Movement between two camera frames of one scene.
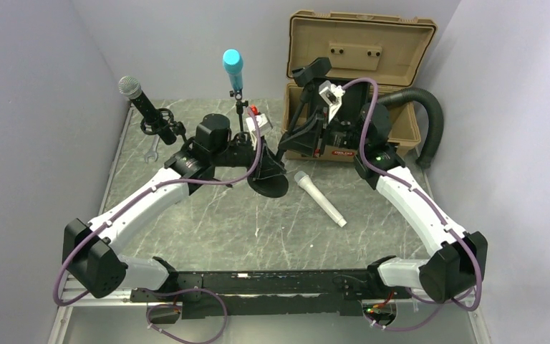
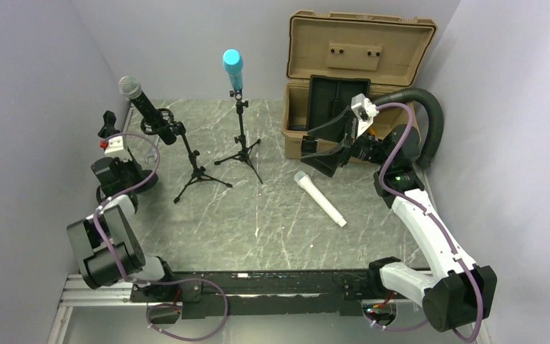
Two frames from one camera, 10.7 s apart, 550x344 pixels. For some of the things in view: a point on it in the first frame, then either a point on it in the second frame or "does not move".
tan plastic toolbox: [393, 53] does not move
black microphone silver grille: [131, 88] does not move
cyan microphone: [233, 64] does not move
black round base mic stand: [303, 75] → [109, 129]
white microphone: [319, 198] does not move
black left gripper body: [234, 156] → [129, 170]
